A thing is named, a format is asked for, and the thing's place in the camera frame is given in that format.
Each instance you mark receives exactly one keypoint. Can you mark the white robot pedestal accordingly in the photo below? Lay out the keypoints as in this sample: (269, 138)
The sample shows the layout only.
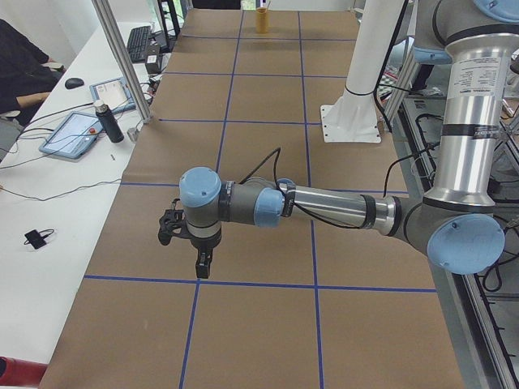
(353, 117)

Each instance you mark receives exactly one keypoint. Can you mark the aluminium frame rack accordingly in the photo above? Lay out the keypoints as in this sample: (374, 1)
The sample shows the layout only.
(453, 223)

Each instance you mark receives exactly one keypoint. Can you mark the red object at corner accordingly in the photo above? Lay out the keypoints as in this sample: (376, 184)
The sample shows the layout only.
(21, 373)

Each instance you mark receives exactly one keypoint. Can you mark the small black device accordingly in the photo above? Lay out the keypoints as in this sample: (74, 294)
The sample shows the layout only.
(37, 238)

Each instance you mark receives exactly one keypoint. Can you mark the bamboo chopstick holder cup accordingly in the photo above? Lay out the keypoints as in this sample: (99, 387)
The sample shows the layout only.
(261, 20)

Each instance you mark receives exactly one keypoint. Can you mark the blue teach pendant tablet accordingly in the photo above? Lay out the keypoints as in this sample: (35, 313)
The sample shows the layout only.
(73, 137)

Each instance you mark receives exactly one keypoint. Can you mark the aluminium frame post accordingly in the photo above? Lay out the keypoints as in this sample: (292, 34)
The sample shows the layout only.
(114, 38)

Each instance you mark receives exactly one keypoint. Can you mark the black power adapter box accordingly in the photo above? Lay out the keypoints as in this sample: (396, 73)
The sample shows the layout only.
(153, 63)

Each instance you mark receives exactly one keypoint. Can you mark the person in black shirt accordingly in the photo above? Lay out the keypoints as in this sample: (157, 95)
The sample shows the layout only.
(26, 81)

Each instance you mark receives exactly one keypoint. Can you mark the black water bottle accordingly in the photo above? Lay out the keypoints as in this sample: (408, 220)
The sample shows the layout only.
(108, 121)

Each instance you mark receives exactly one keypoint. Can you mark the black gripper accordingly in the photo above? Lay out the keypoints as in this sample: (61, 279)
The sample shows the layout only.
(204, 244)

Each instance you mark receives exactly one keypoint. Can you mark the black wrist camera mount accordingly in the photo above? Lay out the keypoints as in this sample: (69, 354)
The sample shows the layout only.
(172, 224)

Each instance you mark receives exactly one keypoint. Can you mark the black computer mouse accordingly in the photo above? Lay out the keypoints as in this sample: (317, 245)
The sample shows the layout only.
(73, 82)

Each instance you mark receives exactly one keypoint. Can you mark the black keyboard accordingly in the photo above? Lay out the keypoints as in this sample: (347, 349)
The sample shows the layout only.
(138, 42)

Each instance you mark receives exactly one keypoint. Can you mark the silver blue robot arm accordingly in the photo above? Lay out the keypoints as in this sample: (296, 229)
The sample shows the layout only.
(208, 202)

